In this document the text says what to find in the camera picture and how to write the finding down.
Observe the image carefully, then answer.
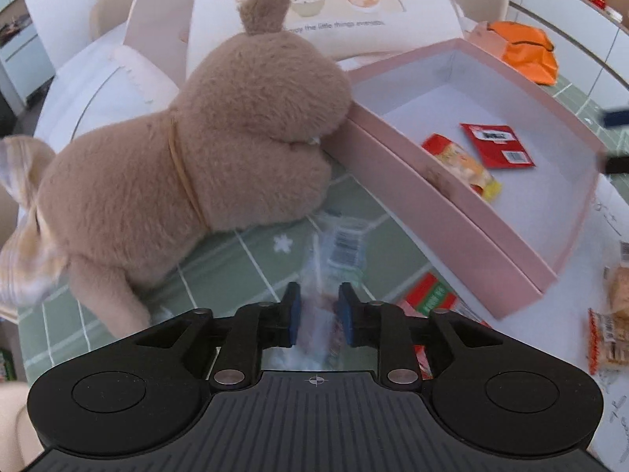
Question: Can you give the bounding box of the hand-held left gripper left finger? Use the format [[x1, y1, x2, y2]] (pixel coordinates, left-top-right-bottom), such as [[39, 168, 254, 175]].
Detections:
[[135, 282, 302, 392]]

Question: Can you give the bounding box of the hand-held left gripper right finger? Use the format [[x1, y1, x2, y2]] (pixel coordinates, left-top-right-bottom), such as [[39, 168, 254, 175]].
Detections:
[[339, 282, 506, 392]]

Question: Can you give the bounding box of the clear plastic snack packet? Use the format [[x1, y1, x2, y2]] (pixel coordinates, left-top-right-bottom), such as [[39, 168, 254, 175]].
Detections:
[[299, 209, 370, 372]]

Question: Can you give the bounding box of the pink cardboard box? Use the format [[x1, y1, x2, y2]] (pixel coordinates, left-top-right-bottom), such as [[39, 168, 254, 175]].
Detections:
[[322, 38, 610, 320]]

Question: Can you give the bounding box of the red and green snack packet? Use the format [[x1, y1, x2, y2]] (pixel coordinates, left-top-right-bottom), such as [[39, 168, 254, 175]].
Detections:
[[395, 271, 492, 379]]

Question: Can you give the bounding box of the orange bag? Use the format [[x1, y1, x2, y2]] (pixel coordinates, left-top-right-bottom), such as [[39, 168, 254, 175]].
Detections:
[[467, 20, 560, 85]]

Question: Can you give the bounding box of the white cabinet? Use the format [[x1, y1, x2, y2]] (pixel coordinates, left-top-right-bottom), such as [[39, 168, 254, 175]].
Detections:
[[508, 0, 629, 124]]

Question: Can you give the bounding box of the red snack packet white label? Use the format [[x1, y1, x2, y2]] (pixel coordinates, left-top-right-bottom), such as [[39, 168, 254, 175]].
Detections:
[[459, 123, 535, 170]]

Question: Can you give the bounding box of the clear bread packet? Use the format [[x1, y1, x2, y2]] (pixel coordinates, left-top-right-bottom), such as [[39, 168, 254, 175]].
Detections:
[[607, 264, 629, 320]]

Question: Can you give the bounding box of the red and yellow snack packet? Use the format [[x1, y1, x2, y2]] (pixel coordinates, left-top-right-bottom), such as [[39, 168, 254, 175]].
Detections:
[[421, 133, 503, 202]]

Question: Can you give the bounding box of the orange striped snack packet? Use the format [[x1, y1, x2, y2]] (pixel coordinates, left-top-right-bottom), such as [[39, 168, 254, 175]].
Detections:
[[587, 307, 629, 375]]

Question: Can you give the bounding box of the brown plush toy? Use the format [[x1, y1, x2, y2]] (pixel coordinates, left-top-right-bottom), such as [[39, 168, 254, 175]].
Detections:
[[37, 0, 355, 341]]

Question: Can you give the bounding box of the plaid fabric bow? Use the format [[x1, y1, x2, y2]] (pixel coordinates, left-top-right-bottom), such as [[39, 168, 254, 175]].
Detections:
[[0, 135, 68, 316]]

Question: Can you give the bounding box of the pink box lid cartoon print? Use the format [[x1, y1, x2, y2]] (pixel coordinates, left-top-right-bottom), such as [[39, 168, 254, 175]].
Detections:
[[123, 0, 463, 90]]

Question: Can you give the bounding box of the white scalloped cloth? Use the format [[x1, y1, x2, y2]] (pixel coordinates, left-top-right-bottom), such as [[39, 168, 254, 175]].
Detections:
[[34, 24, 184, 158]]

